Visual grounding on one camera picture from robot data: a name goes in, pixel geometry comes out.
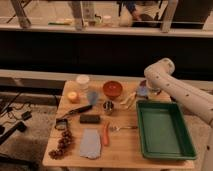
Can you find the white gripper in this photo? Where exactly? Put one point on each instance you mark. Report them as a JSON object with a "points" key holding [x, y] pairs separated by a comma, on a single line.
{"points": [[153, 90]]}

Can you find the blue sponge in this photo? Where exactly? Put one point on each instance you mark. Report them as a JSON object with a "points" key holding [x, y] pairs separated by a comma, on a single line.
{"points": [[142, 91]]}

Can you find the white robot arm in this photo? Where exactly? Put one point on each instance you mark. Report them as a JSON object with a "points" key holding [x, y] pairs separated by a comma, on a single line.
{"points": [[159, 76]]}

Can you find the purple bowl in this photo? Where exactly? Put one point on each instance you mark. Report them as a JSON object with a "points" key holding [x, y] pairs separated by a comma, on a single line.
{"points": [[150, 95]]}

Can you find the orange bowl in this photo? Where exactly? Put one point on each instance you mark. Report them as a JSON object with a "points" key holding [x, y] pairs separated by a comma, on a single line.
{"points": [[112, 89]]}

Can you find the cream wooden utensil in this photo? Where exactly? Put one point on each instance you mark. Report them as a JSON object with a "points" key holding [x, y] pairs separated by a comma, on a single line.
{"points": [[128, 101]]}

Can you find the green plastic tray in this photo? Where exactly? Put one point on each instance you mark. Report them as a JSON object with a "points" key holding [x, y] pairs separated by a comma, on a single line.
{"points": [[163, 132]]}

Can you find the metal fork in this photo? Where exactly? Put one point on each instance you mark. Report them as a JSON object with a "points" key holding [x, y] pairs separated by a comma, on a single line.
{"points": [[115, 128]]}

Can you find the blue plastic cup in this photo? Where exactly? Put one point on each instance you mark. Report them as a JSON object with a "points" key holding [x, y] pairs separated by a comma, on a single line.
{"points": [[92, 97]]}

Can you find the wooden table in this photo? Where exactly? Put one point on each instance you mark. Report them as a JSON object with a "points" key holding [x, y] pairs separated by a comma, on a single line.
{"points": [[123, 150]]}

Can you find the white lidded container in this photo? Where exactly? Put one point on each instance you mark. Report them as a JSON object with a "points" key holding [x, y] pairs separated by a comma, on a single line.
{"points": [[83, 82]]}

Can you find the orange carrot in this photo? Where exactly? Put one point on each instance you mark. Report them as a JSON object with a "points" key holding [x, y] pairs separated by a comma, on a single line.
{"points": [[105, 136]]}

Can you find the black rectangular block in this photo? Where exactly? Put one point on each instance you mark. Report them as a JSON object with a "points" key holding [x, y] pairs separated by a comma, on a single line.
{"points": [[90, 119]]}

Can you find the seated person in background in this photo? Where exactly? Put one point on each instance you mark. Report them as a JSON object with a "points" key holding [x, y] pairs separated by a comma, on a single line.
{"points": [[142, 13]]}

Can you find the yellow round fruit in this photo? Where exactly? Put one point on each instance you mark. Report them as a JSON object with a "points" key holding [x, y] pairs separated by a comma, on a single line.
{"points": [[73, 97]]}

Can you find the blue grey cloth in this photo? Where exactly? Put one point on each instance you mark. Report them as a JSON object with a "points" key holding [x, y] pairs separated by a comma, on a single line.
{"points": [[90, 146]]}

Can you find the black round tin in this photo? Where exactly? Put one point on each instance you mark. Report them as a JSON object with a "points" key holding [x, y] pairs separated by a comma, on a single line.
{"points": [[61, 124]]}

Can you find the bunch of dark grapes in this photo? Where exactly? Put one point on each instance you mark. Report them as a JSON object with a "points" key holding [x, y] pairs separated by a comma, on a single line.
{"points": [[63, 144]]}

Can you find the black handled knife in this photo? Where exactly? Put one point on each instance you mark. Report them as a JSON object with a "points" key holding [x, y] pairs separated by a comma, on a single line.
{"points": [[78, 110]]}

